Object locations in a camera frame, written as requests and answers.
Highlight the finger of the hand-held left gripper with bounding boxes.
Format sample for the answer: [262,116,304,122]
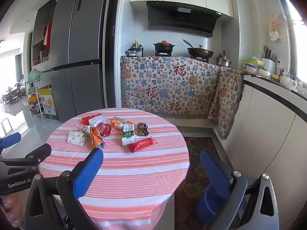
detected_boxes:
[23,144,52,166]
[0,132,21,149]

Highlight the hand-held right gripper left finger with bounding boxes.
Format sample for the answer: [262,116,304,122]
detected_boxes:
[24,148,104,230]

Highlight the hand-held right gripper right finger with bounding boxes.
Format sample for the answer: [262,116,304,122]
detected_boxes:
[200,149,281,230]

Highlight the blue plastic waste bin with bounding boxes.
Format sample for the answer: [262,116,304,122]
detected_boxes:
[195,183,245,226]

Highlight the clear milk powder bag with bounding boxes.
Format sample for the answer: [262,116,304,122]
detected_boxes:
[76,124,93,135]

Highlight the red plastic bag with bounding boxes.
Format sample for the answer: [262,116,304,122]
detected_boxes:
[81,113,102,125]

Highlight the person's left hand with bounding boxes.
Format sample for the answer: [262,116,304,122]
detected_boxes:
[0,193,25,230]

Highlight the dark patterned floor rug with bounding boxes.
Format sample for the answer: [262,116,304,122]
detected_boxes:
[174,136,240,230]

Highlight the crushed orange can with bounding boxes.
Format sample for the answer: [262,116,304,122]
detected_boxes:
[89,127,105,149]

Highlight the white crumpled paper carton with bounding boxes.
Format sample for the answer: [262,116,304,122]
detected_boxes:
[67,131,87,147]

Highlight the pink striped tablecloth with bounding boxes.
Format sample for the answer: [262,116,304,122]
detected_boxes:
[40,107,190,230]

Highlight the red round bowl lid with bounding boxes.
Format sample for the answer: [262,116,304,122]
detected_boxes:
[96,122,112,137]

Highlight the yellow white cardboard box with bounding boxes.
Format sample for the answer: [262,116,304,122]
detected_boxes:
[38,85,59,121]

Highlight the storage rack with basins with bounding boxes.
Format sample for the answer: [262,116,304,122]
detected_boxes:
[25,69,45,119]

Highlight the clear plastic packaging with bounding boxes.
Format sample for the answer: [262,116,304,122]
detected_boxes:
[89,116,106,127]

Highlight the green white milk carton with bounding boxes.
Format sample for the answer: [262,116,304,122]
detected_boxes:
[121,123,135,148]

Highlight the orange snack wrapper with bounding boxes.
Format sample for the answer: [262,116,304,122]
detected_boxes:
[110,116,133,130]

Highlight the red squeeze packet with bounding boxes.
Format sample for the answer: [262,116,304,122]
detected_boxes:
[128,136,159,153]

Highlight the white kitchen counter cabinet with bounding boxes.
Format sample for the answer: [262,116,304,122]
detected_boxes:
[240,73,307,221]

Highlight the small printed cloth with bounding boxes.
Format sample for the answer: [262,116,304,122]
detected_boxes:
[207,67,244,140]

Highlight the brown gold wrapper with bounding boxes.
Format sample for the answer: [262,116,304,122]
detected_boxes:
[137,123,149,136]

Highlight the grey refrigerator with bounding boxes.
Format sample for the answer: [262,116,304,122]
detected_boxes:
[49,0,112,122]

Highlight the steel pot with lid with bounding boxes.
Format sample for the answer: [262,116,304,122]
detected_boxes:
[214,55,234,68]

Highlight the red hanging bag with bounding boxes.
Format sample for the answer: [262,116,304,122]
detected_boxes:
[44,21,52,46]

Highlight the yellow green plastic bags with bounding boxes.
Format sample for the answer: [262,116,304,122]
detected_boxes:
[243,56,263,72]

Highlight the white utensil holder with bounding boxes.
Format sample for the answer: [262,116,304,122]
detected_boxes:
[261,57,276,75]

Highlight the black wok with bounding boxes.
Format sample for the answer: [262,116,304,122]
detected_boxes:
[183,39,215,58]

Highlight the black clay pot orange lid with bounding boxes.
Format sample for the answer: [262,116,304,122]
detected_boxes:
[153,41,175,53]

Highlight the black range hood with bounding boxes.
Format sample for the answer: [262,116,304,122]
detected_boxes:
[146,1,222,38]

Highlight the wall shelf cabinet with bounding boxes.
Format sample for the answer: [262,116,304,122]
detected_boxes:
[31,0,58,73]

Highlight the white hanging wall bag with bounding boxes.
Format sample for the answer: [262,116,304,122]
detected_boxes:
[269,19,282,41]

